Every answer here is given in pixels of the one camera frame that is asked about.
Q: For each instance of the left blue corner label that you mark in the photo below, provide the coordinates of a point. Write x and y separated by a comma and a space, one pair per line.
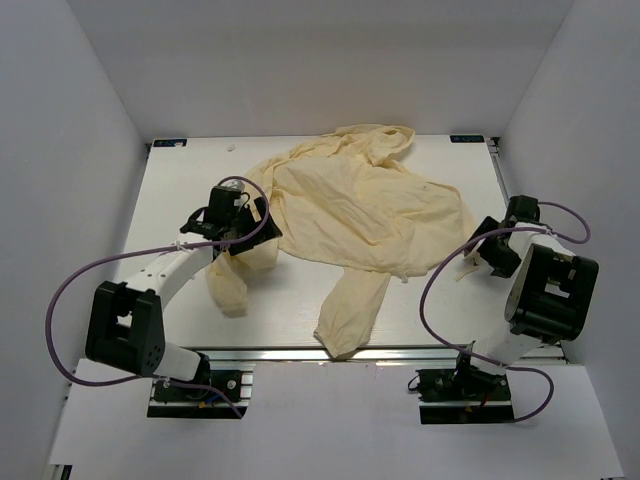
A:
169, 143

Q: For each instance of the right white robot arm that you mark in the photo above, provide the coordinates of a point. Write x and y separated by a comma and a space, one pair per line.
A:
551, 291

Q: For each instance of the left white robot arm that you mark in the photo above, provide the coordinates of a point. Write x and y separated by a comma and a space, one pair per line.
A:
126, 328

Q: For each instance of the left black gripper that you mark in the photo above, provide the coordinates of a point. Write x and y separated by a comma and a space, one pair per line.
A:
270, 231

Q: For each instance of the right blue corner label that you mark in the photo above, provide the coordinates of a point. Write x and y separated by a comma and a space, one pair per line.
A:
466, 138

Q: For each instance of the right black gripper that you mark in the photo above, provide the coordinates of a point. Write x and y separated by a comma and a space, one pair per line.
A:
504, 266

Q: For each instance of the blue corner label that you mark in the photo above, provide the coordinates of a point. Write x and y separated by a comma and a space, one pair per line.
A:
169, 143
466, 138

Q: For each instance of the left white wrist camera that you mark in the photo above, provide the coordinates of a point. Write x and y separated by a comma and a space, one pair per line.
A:
234, 184

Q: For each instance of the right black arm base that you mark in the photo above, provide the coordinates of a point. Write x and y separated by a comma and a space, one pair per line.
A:
442, 399

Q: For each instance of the cream yellow jacket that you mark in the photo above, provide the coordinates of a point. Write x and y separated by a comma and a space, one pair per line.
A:
345, 199

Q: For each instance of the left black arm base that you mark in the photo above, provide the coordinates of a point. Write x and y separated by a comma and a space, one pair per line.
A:
171, 402

